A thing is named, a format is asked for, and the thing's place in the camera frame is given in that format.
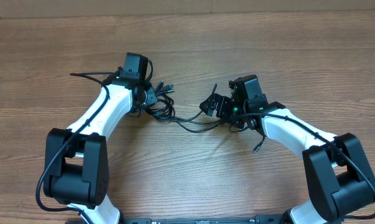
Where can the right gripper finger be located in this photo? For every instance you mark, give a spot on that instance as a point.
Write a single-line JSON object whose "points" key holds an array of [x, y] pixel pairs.
{"points": [[214, 89], [209, 105]]}

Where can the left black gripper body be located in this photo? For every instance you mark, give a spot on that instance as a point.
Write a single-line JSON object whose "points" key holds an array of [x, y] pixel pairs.
{"points": [[150, 97]]}

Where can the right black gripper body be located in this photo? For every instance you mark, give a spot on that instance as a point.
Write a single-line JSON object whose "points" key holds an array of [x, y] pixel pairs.
{"points": [[214, 104]]}

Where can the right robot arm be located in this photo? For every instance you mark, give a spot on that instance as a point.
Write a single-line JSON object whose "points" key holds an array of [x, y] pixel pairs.
{"points": [[340, 180]]}

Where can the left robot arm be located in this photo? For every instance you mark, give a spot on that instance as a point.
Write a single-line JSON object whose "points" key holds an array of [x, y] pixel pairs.
{"points": [[76, 169]]}

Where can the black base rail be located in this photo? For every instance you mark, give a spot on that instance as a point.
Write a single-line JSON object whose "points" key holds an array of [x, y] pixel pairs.
{"points": [[202, 221]]}

